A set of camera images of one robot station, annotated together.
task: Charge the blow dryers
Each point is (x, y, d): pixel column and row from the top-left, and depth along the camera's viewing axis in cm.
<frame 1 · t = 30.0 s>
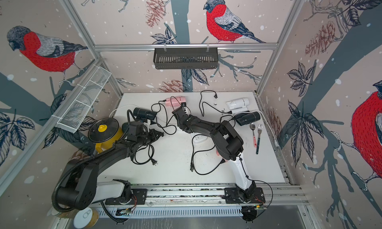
left hand: (163, 130, 88), fingers closed
right hand: (183, 116, 100), fingers closed
pink folding hair dryer: (181, 99, 110), point 7 cm above the table
white folding hair dryer: (238, 105, 109), point 4 cm above the table
dark green folding hair dryer: (244, 118, 100), point 5 cm above the table
silver spoon pink handle: (252, 127, 102), on the table
silver fork dark handle: (259, 128, 100), on the table
yellow pot with glass lid: (104, 132, 86), point 12 cm above the table

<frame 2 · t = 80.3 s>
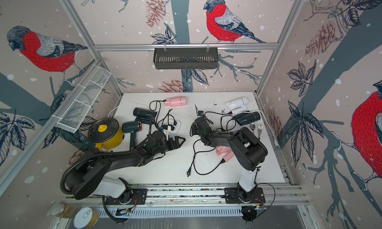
left hand: (183, 139, 85), fingers open
right hand: (194, 124, 97), fingers closed
green copper long hair dryer: (132, 127, 97), point 5 cm above the table
white power strip left: (176, 127, 99), point 3 cm above the table
the other named things where they were.

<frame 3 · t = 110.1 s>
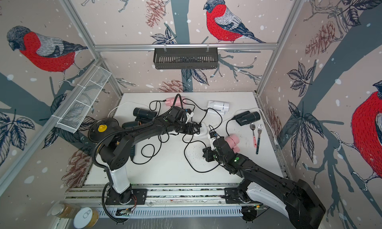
left hand: (198, 128, 87), fingers open
right hand: (203, 148, 83), fingers closed
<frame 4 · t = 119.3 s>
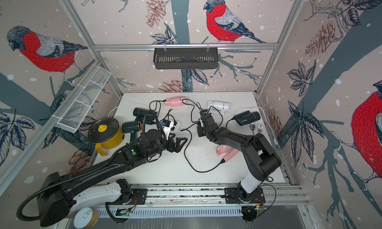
left hand: (183, 135, 74), fingers open
right hand: (200, 125, 94), fingers closed
